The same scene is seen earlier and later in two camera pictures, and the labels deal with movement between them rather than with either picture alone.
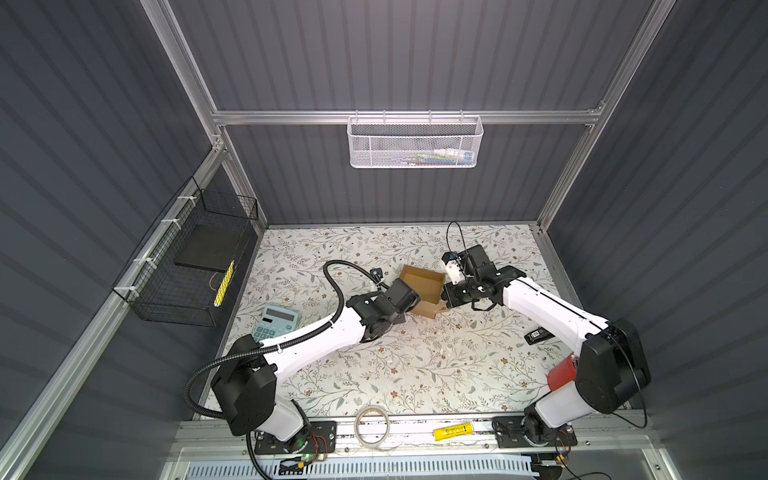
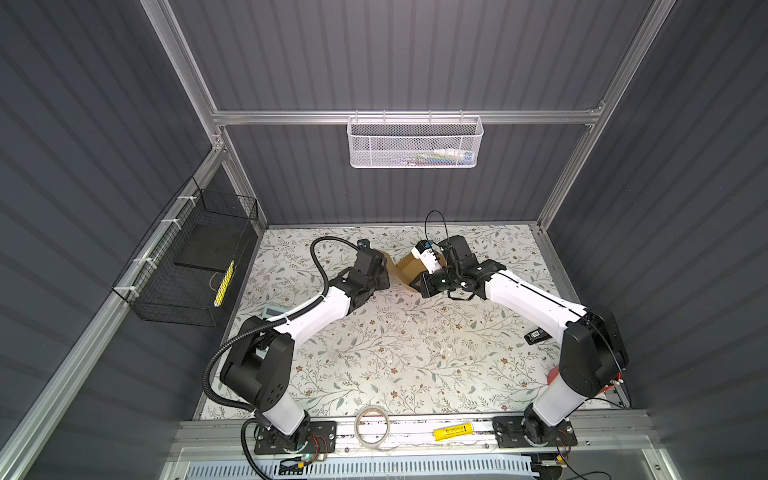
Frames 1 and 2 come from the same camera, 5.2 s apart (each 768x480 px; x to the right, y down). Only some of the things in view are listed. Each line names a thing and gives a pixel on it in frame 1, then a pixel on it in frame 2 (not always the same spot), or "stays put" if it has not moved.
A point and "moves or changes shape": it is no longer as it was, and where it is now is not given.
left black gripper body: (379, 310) -> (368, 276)
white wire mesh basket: (414, 142) stays put
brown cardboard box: (429, 286) moves or changes shape
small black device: (538, 335) stays put
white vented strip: (474, 469) stays put
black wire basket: (185, 270) stays put
